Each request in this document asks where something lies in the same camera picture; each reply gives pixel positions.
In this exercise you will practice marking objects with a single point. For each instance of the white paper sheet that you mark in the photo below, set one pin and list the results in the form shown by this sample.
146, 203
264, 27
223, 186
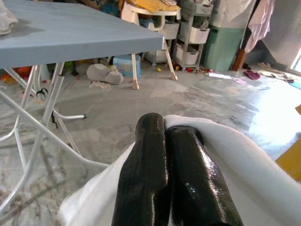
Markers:
219, 75

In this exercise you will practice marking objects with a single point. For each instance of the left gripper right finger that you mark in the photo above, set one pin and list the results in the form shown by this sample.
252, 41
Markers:
197, 188

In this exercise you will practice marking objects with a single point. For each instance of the mustard quilted cushion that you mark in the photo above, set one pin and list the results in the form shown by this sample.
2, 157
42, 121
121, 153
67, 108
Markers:
150, 4

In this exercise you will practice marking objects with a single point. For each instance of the maroon cloth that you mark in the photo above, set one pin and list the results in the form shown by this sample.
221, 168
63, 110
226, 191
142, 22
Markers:
252, 75

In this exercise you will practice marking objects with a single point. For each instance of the yellow shirt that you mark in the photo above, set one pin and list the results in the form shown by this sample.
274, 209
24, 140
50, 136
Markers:
291, 160

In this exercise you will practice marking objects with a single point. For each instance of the pink paper sheet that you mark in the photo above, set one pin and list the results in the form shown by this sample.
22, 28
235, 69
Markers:
240, 81

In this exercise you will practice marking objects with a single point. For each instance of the pale pink hanging garment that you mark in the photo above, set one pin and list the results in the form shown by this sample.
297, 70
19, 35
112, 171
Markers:
261, 23

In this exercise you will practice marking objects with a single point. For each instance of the light blue plastic box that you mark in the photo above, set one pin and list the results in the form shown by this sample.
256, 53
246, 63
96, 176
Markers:
124, 66

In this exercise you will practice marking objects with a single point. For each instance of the green plastic bin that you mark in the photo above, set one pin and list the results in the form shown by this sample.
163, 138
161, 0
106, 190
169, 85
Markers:
221, 47

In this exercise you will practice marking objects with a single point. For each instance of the grey trolley white drawers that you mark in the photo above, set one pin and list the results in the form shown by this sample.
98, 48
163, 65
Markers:
198, 35

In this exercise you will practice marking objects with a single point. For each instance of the white baby high chair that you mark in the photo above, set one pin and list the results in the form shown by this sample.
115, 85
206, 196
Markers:
131, 11

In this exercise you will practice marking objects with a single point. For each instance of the white garment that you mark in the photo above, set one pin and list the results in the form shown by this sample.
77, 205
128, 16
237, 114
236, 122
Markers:
247, 176

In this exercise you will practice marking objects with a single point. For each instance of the cream white cloth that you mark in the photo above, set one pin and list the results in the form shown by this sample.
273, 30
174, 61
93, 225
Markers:
7, 21

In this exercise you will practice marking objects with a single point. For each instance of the brown wooden post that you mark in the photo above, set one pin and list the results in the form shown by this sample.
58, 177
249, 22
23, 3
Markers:
240, 58

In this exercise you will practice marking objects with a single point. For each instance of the white plastic drawer unit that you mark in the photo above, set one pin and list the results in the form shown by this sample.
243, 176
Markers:
169, 30

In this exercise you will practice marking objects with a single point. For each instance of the blue grey folding table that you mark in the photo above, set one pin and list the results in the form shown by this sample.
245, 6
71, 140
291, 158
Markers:
70, 35

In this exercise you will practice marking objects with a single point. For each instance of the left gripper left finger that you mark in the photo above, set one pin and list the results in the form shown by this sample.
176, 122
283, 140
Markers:
143, 176

